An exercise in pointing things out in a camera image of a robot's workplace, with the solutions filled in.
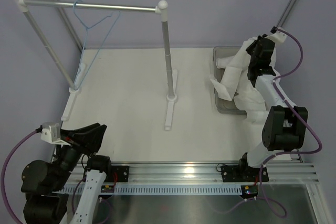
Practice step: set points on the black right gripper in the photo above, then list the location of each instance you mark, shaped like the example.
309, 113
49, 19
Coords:
249, 48

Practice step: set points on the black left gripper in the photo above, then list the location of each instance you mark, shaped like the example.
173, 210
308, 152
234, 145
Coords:
86, 139

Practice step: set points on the white shirt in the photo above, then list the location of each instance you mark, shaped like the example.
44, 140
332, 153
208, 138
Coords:
234, 86

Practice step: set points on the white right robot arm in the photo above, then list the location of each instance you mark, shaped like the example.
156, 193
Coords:
204, 109

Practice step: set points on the grey plastic bin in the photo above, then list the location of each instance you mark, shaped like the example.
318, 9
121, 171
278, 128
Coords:
223, 106

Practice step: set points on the silver clothes rack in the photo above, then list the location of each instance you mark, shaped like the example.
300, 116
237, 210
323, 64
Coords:
75, 85

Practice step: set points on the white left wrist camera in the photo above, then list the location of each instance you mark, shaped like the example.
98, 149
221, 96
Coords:
50, 133

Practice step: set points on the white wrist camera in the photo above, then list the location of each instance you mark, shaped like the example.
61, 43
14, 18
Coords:
277, 36
50, 133

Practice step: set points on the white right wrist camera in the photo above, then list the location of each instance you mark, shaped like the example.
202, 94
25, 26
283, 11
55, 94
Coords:
277, 36

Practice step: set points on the white slotted cable duct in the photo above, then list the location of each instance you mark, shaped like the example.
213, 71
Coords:
128, 189

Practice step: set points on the aluminium mounting rail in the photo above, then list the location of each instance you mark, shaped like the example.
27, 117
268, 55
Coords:
207, 173

